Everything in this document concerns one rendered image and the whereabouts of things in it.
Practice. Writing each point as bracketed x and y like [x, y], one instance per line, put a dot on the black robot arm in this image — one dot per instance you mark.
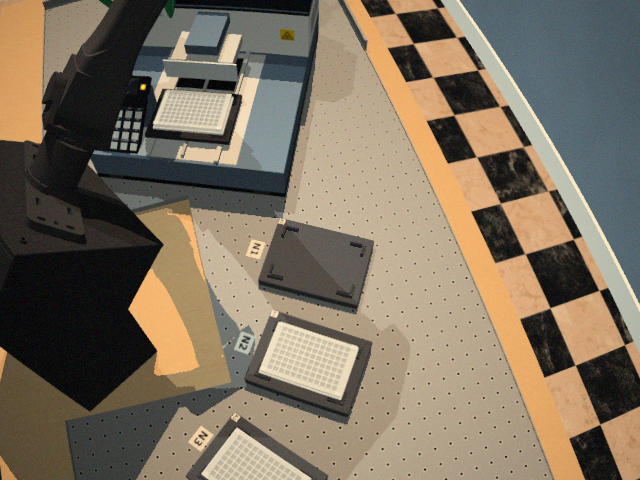
[86, 95]

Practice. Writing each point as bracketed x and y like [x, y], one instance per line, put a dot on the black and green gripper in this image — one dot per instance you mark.
[169, 7]

